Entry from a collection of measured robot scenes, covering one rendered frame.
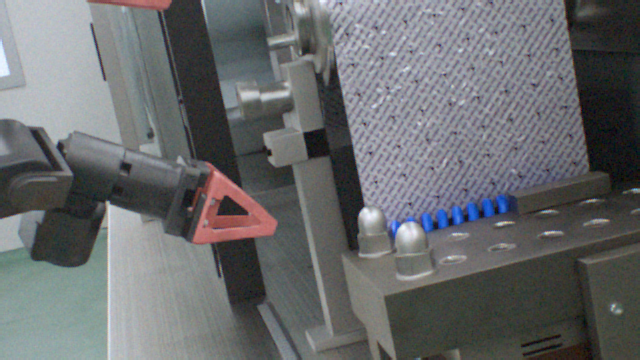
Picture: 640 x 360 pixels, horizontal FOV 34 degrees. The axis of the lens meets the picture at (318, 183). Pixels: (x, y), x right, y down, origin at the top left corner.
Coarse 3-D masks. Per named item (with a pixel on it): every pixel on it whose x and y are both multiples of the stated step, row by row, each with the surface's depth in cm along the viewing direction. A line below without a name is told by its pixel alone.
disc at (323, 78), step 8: (320, 0) 99; (320, 8) 99; (320, 16) 100; (328, 24) 99; (328, 32) 99; (328, 40) 100; (328, 48) 100; (328, 56) 101; (328, 64) 102; (320, 72) 107; (328, 72) 103; (320, 80) 108; (328, 80) 104
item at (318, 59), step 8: (312, 0) 100; (312, 8) 101; (312, 16) 102; (320, 24) 101; (320, 32) 101; (320, 40) 101; (320, 48) 102; (312, 56) 107; (320, 56) 103; (320, 64) 104; (336, 64) 105
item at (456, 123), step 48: (432, 48) 103; (480, 48) 103; (528, 48) 104; (384, 96) 102; (432, 96) 103; (480, 96) 104; (528, 96) 105; (576, 96) 106; (384, 144) 103; (432, 144) 104; (480, 144) 105; (528, 144) 106; (576, 144) 107; (384, 192) 104; (432, 192) 105; (480, 192) 106
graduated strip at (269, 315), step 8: (264, 304) 134; (272, 304) 133; (264, 312) 130; (272, 312) 130; (264, 320) 127; (272, 320) 127; (280, 320) 126; (272, 328) 124; (280, 328) 123; (272, 336) 121; (280, 336) 120; (288, 336) 120; (280, 344) 118; (288, 344) 117; (280, 352) 115; (288, 352) 114; (296, 352) 114
